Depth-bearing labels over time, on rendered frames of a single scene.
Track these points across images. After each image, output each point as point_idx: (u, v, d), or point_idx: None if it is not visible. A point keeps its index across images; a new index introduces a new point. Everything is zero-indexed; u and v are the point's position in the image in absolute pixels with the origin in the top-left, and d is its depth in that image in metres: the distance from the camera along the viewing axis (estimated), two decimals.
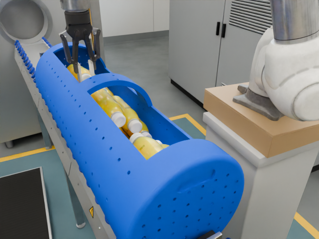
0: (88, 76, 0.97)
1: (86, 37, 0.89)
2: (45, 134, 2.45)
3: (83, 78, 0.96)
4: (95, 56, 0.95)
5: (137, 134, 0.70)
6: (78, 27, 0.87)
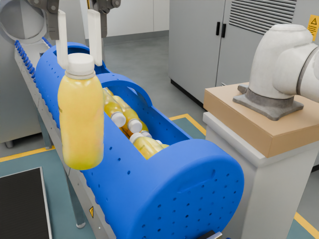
0: (80, 54, 0.39)
1: None
2: (45, 134, 2.45)
3: (70, 57, 0.37)
4: None
5: (137, 134, 0.70)
6: None
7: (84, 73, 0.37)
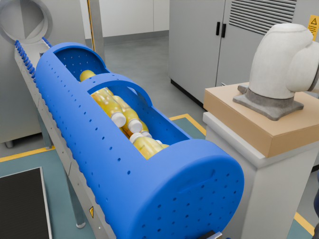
0: None
1: None
2: (45, 134, 2.45)
3: None
4: None
5: (137, 134, 0.70)
6: None
7: None
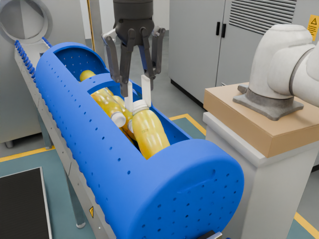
0: None
1: (145, 40, 0.55)
2: (45, 134, 2.45)
3: None
4: (153, 69, 0.61)
5: (140, 100, 0.63)
6: (133, 24, 0.53)
7: None
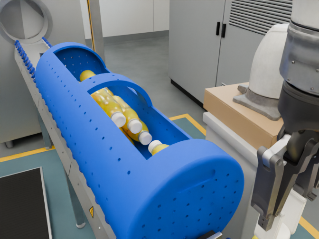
0: None
1: None
2: (45, 134, 2.45)
3: None
4: None
5: (284, 234, 0.39)
6: (315, 132, 0.29)
7: None
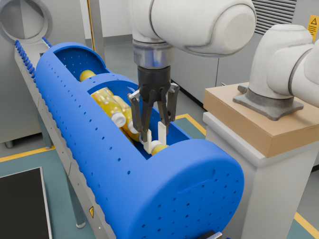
0: None
1: (163, 97, 0.66)
2: (45, 134, 2.45)
3: None
4: (168, 118, 0.71)
5: None
6: (154, 87, 0.64)
7: None
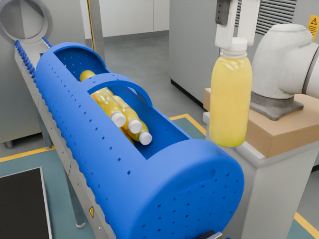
0: None
1: None
2: (45, 134, 2.45)
3: None
4: None
5: None
6: None
7: None
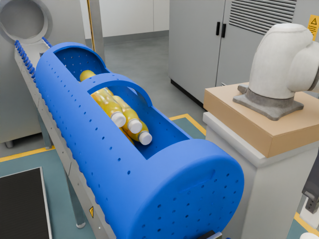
0: None
1: None
2: (45, 134, 2.45)
3: None
4: None
5: None
6: None
7: None
